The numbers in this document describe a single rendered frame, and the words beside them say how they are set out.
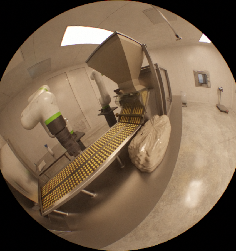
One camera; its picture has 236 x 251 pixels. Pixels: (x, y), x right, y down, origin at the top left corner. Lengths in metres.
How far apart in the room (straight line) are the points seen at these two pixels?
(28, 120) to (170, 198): 1.46
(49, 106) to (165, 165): 0.62
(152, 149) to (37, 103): 0.49
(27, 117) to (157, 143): 0.56
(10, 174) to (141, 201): 0.61
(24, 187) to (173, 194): 1.39
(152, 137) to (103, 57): 0.53
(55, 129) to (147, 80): 0.75
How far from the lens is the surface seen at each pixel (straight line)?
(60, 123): 0.35
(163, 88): 0.72
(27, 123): 0.42
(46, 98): 0.35
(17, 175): 0.52
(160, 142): 0.34
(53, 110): 0.35
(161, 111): 0.67
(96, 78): 1.03
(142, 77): 0.76
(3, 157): 0.52
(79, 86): 2.97
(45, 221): 0.56
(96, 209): 0.49
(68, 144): 0.39
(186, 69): 4.09
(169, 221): 1.29
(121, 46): 0.46
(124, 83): 0.57
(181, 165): 1.43
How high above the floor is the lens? 1.21
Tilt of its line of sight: 27 degrees down
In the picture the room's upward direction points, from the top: 22 degrees counter-clockwise
